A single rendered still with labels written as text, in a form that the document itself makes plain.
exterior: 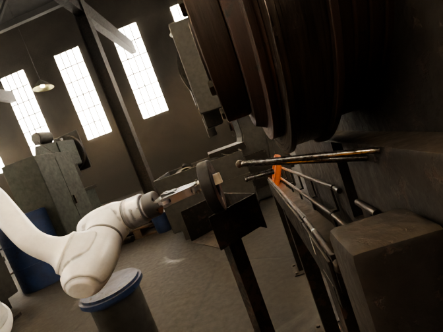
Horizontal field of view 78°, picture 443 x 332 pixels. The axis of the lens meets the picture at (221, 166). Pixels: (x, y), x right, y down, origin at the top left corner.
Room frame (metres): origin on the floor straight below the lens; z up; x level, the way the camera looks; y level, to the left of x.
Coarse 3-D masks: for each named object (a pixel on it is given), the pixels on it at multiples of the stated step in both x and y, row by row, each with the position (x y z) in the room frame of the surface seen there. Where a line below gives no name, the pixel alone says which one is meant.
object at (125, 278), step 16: (128, 272) 1.44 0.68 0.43; (112, 288) 1.30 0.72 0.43; (128, 288) 1.27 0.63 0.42; (80, 304) 1.28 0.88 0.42; (96, 304) 1.22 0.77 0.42; (112, 304) 1.23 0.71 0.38; (128, 304) 1.28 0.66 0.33; (144, 304) 1.36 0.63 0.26; (96, 320) 1.26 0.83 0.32; (112, 320) 1.24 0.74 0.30; (128, 320) 1.26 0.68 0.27; (144, 320) 1.32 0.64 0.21
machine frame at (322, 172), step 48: (432, 0) 0.28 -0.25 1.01; (432, 48) 0.29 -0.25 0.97; (384, 96) 0.41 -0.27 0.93; (432, 96) 0.31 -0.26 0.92; (336, 144) 0.55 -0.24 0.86; (384, 144) 0.35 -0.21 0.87; (432, 144) 0.28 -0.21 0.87; (336, 192) 0.62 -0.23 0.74; (384, 192) 0.38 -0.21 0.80; (432, 192) 0.27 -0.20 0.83
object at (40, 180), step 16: (32, 160) 3.33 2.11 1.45; (48, 160) 3.54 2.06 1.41; (64, 160) 3.84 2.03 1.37; (16, 176) 3.36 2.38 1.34; (32, 176) 3.34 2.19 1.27; (48, 176) 3.43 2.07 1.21; (64, 176) 3.70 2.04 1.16; (16, 192) 3.37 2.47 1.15; (32, 192) 3.35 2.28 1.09; (48, 192) 3.33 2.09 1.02; (64, 192) 3.58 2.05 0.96; (80, 192) 3.89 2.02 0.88; (32, 208) 3.36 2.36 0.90; (48, 208) 3.34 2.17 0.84; (64, 208) 3.46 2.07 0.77; (80, 208) 3.76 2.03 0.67; (64, 224) 3.35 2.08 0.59
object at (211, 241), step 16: (192, 208) 1.12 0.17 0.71; (208, 208) 1.15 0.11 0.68; (240, 208) 0.93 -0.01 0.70; (256, 208) 0.96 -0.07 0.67; (192, 224) 1.11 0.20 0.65; (208, 224) 1.14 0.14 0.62; (224, 224) 0.89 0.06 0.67; (240, 224) 0.92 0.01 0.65; (256, 224) 0.95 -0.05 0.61; (192, 240) 1.10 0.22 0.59; (208, 240) 1.01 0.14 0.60; (224, 240) 0.88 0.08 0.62; (240, 240) 0.99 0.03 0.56; (240, 256) 0.98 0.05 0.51; (240, 272) 0.97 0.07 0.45; (240, 288) 1.00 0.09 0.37; (256, 288) 0.99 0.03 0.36; (256, 304) 0.98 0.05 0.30; (256, 320) 0.97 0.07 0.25
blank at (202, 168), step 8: (200, 168) 0.73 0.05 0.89; (208, 168) 0.73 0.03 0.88; (200, 176) 0.71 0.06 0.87; (208, 176) 0.70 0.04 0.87; (200, 184) 0.70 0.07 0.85; (208, 184) 0.69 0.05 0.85; (208, 192) 0.69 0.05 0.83; (216, 192) 0.71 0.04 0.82; (208, 200) 0.70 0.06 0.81; (216, 200) 0.70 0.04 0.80; (224, 200) 0.78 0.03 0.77; (216, 208) 0.71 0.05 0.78; (224, 208) 0.73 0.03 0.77
